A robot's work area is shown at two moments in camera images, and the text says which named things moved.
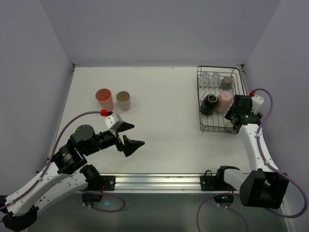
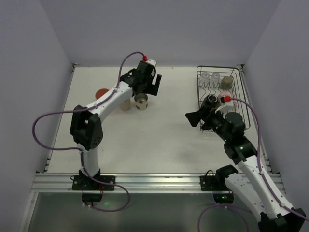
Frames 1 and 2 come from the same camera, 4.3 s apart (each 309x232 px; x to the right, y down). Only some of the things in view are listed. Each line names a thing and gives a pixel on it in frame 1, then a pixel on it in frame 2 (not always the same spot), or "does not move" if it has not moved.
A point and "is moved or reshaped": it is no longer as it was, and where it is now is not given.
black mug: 208,105 does not move
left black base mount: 96,184 does not move
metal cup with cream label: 228,124 is moved or reshaped
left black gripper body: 119,141 -> 149,85
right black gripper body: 232,115 -> 204,116
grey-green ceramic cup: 227,82 does not move
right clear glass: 216,77 does not move
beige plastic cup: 123,99 does not move
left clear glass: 204,78 does not move
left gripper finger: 124,126 -> 155,88
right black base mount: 223,195 does not move
